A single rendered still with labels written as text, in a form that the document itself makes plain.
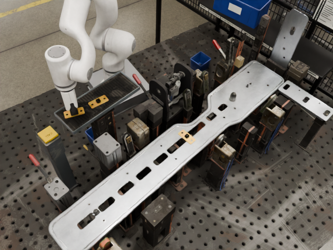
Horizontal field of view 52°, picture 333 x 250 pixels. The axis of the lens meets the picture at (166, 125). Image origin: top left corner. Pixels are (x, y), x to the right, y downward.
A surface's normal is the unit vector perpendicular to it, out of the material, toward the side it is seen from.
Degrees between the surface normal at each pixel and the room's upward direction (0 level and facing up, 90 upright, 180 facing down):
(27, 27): 0
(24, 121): 0
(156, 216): 0
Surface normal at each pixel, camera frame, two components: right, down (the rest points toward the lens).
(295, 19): -0.71, 0.55
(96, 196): 0.04, -0.58
